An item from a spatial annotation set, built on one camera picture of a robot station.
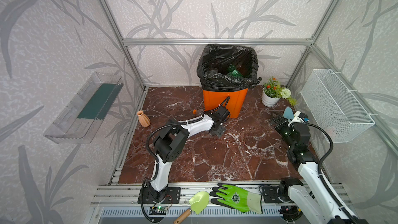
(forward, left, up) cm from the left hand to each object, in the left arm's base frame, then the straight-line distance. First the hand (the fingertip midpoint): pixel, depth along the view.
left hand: (217, 123), depth 96 cm
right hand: (-3, -29, +18) cm, 35 cm away
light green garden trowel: (-41, +11, -3) cm, 43 cm away
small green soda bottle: (+25, -8, +22) cm, 34 cm away
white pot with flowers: (+20, -37, +8) cm, 43 cm away
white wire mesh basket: (-12, -48, +33) cm, 59 cm away
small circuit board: (-44, +28, -5) cm, 53 cm away
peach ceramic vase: (0, +45, +3) cm, 45 cm away
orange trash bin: (+6, -10, +13) cm, 17 cm away
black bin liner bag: (+29, -4, +20) cm, 36 cm away
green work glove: (-39, -5, -1) cm, 39 cm away
